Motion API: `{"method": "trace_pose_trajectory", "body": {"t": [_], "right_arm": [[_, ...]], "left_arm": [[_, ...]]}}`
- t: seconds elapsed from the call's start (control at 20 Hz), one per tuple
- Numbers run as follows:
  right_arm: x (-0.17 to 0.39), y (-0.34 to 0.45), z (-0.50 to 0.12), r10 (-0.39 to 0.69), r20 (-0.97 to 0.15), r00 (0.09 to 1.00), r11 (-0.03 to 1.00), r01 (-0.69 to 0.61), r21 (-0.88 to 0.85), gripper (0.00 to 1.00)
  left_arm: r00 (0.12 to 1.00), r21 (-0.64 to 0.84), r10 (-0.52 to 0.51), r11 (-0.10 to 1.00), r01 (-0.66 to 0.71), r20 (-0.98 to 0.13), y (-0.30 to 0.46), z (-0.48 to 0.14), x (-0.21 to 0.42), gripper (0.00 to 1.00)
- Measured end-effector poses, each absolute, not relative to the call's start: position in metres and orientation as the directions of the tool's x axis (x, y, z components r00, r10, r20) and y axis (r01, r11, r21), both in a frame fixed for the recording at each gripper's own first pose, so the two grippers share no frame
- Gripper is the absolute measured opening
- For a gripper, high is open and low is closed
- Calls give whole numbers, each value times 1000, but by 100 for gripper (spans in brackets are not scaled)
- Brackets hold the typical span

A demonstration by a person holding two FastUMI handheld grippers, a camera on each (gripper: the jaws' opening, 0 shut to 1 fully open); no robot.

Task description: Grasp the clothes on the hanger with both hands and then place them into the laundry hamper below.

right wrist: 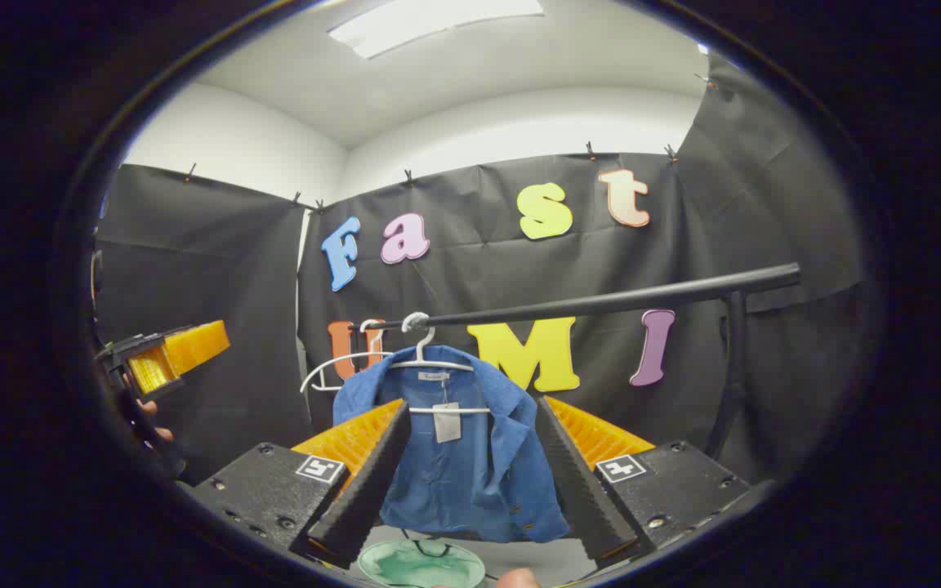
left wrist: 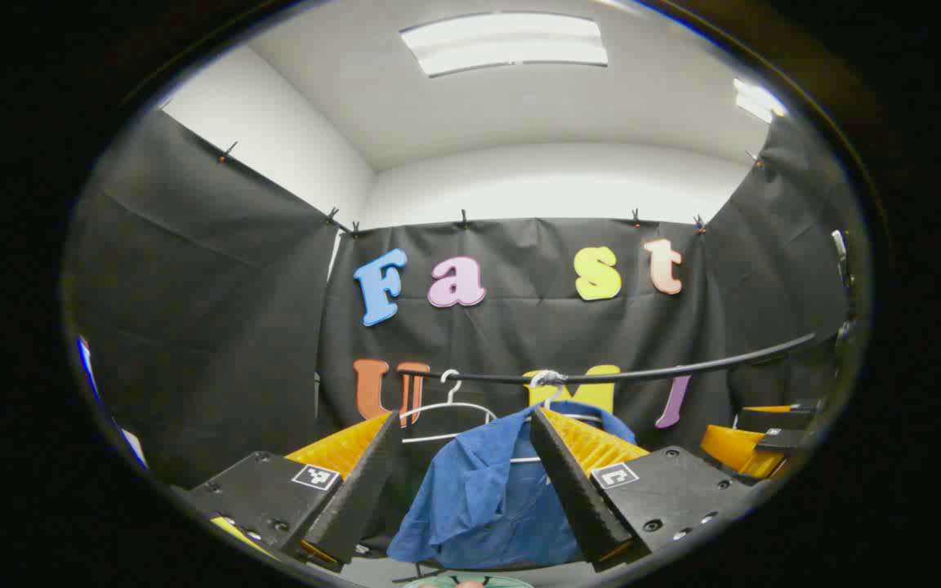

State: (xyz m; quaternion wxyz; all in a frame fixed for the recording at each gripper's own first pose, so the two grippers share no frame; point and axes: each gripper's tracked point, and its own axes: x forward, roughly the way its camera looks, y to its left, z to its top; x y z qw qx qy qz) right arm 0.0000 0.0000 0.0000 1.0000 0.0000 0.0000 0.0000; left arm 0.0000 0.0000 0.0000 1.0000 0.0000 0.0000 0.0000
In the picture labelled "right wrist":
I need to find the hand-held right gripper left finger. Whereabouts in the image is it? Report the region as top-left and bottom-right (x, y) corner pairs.
(191, 398), (413, 570)

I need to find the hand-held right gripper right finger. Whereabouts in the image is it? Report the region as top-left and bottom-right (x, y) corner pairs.
(536, 395), (753, 571)

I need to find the green mesh laundry hamper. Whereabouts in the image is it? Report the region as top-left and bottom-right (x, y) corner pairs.
(356, 537), (488, 588)

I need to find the blue corduroy jacket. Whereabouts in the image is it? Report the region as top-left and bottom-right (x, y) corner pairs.
(332, 345), (571, 544)

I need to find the white hanger with hook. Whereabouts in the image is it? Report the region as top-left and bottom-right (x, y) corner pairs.
(389, 312), (492, 416)

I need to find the empty white hanger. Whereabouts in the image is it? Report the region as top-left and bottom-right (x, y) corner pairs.
(301, 318), (396, 393)

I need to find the black clothes rack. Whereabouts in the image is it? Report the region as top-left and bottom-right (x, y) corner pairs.
(348, 263), (802, 462)

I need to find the black backdrop cloth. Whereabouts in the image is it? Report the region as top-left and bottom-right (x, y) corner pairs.
(93, 53), (872, 491)

